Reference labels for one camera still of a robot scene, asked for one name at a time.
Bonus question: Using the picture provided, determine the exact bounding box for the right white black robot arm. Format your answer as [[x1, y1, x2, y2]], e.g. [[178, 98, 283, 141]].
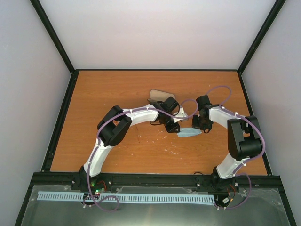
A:
[[192, 95, 265, 189]]

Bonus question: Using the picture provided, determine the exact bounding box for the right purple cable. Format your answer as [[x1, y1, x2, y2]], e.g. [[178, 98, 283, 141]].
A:
[[206, 85, 266, 210]]

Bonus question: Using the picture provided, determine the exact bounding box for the brown plaid glasses case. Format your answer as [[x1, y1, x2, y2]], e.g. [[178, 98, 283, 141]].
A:
[[148, 89, 175, 102]]

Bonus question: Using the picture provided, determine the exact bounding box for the light blue cleaning cloth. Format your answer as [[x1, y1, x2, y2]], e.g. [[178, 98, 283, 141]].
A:
[[177, 128, 202, 138]]

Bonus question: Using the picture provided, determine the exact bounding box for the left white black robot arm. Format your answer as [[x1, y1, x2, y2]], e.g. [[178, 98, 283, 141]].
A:
[[79, 97, 187, 190]]

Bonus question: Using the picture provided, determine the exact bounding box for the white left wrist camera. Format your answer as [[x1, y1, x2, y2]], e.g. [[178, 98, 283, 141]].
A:
[[173, 106, 188, 123]]

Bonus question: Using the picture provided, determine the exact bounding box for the light blue slotted cable duct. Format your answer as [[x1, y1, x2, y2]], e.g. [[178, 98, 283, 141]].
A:
[[36, 191, 214, 205]]

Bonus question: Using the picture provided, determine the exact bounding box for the black aluminium frame rail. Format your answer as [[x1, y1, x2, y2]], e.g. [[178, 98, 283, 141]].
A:
[[30, 172, 283, 193]]

